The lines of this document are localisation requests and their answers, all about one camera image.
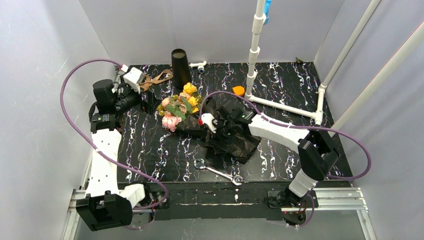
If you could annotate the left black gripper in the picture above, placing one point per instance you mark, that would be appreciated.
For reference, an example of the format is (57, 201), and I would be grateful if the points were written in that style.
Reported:
(147, 101)

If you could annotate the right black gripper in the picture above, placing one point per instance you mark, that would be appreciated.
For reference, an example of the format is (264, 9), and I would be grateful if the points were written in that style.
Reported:
(220, 125)

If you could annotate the tan satin ribbon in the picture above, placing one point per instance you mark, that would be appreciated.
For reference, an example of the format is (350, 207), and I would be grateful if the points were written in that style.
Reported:
(164, 76)

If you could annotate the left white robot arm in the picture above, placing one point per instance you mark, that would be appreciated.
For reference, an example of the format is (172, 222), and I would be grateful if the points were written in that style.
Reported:
(105, 206)

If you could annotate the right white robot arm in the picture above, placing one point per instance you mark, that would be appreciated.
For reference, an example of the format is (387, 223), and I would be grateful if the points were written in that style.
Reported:
(315, 148)

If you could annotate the black cone vase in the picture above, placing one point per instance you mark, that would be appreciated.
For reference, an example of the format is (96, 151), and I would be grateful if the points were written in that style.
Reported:
(180, 68)

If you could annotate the orange tape measure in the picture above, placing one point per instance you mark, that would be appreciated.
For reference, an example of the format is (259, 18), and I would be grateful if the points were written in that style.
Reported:
(239, 90)

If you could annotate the silver combination wrench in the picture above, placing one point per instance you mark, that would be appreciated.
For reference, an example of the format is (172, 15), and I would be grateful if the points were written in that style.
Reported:
(200, 164)

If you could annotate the small white pipe fitting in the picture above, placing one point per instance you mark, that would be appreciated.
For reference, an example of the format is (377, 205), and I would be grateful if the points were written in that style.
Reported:
(200, 66)

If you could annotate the blue clip on pipe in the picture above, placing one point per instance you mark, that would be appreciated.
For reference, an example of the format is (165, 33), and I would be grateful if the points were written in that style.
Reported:
(266, 10)

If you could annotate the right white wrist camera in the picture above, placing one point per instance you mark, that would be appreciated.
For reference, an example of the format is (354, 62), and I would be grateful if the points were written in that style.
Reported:
(210, 121)

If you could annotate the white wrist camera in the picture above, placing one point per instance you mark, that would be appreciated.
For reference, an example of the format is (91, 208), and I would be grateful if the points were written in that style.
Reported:
(210, 121)
(133, 77)

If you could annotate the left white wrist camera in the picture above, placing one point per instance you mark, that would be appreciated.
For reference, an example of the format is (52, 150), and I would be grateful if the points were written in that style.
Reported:
(133, 77)

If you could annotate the white pvc pipe frame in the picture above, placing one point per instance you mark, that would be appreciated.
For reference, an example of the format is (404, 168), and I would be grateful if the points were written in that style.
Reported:
(304, 38)

